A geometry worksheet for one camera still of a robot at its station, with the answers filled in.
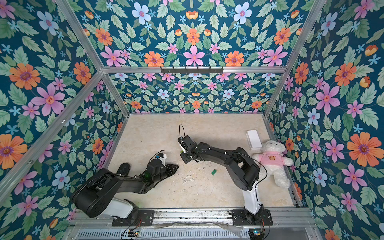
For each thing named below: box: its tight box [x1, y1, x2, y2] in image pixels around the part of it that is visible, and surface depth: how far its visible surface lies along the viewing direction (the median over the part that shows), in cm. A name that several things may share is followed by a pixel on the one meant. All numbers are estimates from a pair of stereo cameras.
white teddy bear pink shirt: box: [252, 140, 294, 188], surface depth 86 cm
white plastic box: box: [246, 130, 262, 151], surface depth 101 cm
